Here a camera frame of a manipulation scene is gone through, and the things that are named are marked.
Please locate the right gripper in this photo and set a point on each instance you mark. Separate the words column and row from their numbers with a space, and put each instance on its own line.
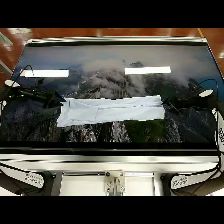
column 169, row 102

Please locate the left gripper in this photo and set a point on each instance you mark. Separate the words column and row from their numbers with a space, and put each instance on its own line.
column 57, row 97

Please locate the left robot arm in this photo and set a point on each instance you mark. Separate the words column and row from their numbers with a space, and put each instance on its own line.
column 28, row 93

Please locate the pale blue shirt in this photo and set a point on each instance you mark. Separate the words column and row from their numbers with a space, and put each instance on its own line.
column 110, row 111

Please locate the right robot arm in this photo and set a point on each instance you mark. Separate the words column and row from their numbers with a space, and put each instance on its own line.
column 196, row 100

